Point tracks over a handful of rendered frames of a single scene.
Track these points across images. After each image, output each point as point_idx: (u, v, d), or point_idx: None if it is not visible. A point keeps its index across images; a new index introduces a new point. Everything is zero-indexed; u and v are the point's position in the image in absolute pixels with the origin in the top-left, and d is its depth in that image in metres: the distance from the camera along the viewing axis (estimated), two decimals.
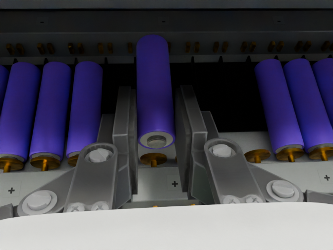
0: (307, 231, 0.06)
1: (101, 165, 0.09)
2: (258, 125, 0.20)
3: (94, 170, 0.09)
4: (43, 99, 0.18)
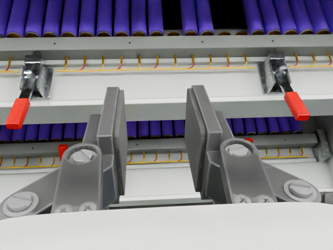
0: (307, 231, 0.06)
1: (85, 166, 0.09)
2: (243, 26, 0.38)
3: (79, 171, 0.09)
4: (135, 8, 0.36)
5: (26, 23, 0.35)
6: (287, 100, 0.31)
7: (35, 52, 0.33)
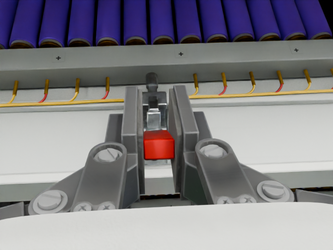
0: (307, 231, 0.06)
1: (109, 165, 0.09)
2: None
3: (103, 170, 0.09)
4: (283, 0, 0.24)
5: (124, 24, 0.23)
6: None
7: (152, 74, 0.20)
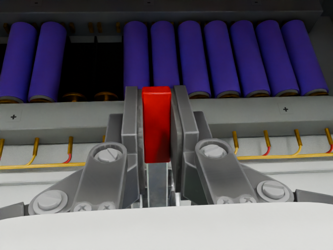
0: (307, 231, 0.06)
1: (110, 165, 0.09)
2: (121, 100, 0.21)
3: (103, 170, 0.09)
4: None
5: None
6: (150, 155, 0.14)
7: None
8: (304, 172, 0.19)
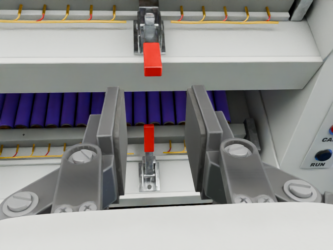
0: (307, 231, 0.06)
1: (85, 166, 0.09)
2: None
3: (79, 171, 0.09)
4: None
5: None
6: (147, 55, 0.23)
7: None
8: (246, 19, 0.29)
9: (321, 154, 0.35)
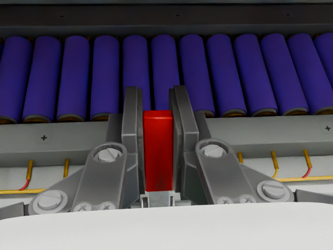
0: (307, 231, 0.06)
1: (110, 165, 0.09)
2: None
3: (103, 170, 0.09)
4: (309, 64, 0.21)
5: (123, 93, 0.19)
6: None
7: None
8: None
9: None
